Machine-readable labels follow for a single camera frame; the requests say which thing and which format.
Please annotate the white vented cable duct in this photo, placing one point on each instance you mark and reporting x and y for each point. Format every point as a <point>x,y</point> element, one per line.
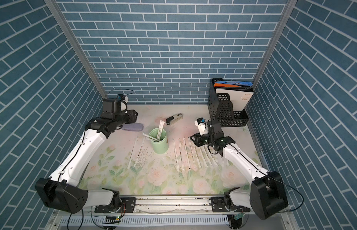
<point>145,221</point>

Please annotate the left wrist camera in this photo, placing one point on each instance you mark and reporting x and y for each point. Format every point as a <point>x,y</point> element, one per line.
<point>122,97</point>

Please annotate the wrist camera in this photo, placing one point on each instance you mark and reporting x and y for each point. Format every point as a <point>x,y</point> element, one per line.
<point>122,97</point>
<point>201,125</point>

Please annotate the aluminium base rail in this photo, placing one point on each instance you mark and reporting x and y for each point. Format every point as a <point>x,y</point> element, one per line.
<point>166,205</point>

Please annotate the wrapped straws in cup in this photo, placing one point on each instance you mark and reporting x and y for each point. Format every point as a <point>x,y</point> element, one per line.
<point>160,130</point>

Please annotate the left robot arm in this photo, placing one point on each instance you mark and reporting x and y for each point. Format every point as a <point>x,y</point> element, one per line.
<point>60,190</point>

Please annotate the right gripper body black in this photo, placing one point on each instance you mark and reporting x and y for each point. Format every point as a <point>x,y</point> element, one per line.
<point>206,139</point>

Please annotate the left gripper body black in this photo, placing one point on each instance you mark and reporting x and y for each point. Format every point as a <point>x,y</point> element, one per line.
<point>132,117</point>

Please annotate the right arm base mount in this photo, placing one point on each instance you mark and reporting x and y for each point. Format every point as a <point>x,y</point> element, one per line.
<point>223,203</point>

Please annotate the purple fabric glasses case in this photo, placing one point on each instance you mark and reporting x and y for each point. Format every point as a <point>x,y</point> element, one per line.
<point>135,127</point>

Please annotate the eleventh straw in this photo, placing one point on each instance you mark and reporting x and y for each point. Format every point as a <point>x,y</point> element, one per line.
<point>139,152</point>

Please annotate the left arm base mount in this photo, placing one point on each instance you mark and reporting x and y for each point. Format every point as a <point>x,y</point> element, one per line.
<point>125,205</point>

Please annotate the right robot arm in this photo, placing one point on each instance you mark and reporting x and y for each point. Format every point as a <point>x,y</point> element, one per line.
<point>267,191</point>

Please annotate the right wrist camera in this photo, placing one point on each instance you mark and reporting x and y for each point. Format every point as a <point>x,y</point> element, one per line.
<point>201,125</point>

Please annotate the green cylindrical cup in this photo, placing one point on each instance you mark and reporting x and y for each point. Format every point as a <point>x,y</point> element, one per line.
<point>162,146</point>

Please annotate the black mesh file holder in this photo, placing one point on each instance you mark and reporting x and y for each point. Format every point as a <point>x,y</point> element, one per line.
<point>221,108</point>

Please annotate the blue folder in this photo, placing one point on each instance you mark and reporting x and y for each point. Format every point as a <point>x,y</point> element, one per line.
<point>245,83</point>

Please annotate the thirteenth straw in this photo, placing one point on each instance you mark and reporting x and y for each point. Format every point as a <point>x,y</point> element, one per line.
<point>130,159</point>

